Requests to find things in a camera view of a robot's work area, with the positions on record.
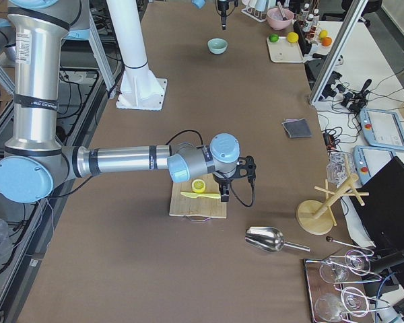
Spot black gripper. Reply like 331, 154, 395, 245
216, 0, 238, 30
212, 172, 233, 203

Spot light green ceramic bowl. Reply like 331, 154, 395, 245
207, 38, 228, 55

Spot pink bowl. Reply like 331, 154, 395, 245
267, 7, 294, 30

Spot halved lemon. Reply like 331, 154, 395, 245
191, 178, 206, 193

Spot yellow plastic knife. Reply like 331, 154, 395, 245
180, 191, 221, 199

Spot bamboo cutting board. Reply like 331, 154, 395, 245
169, 180, 227, 219

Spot green lime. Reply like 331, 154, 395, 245
269, 34, 279, 42

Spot steel scoop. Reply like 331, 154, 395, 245
244, 226, 311, 252

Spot beige rabbit tray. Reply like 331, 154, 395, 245
266, 36, 304, 63

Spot whole yellow lemon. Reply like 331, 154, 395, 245
286, 32, 299, 44

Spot folded grey cloth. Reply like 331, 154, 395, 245
282, 118, 312, 139

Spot wooden mug tree stand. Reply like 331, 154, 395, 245
296, 155, 370, 235

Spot orange fruit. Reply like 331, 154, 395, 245
321, 36, 333, 47

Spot clear plastic container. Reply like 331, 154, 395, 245
327, 152, 356, 186

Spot wine glass rack tray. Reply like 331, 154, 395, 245
304, 249, 390, 322

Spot blue teach pendant near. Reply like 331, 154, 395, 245
353, 145, 396, 185

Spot blue teach pendant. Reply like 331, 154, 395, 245
359, 108, 404, 151
353, 145, 396, 185

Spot black monitor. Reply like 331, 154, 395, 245
353, 157, 404, 250

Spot blue teach pendant far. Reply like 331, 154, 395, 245
359, 108, 404, 151

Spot black camera cable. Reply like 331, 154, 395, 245
165, 129, 257, 207

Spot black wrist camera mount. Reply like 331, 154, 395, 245
233, 155, 257, 181

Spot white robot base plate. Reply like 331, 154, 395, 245
116, 68, 168, 111

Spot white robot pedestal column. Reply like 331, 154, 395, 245
106, 0, 156, 102

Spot aluminium frame post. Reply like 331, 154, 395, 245
308, 0, 368, 105

